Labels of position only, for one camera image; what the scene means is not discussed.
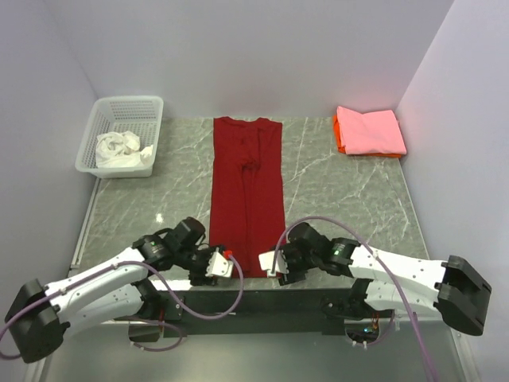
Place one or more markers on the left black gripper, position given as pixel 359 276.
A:
pixel 200 278

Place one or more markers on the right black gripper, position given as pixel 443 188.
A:
pixel 293 275

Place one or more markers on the red t shirt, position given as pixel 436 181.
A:
pixel 247 213

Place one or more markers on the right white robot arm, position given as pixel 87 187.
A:
pixel 452 290

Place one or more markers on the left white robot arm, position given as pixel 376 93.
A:
pixel 43 315

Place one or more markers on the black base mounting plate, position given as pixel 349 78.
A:
pixel 260 311

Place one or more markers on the orange folded t shirt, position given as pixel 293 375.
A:
pixel 341 148

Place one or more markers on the white crumpled t shirt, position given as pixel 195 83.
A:
pixel 121 150

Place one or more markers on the white plastic basket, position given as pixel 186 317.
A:
pixel 141 114

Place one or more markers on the pink folded t shirt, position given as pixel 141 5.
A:
pixel 372 132

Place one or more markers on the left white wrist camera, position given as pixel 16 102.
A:
pixel 220 264

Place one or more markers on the aluminium frame rail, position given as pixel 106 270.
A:
pixel 365 333

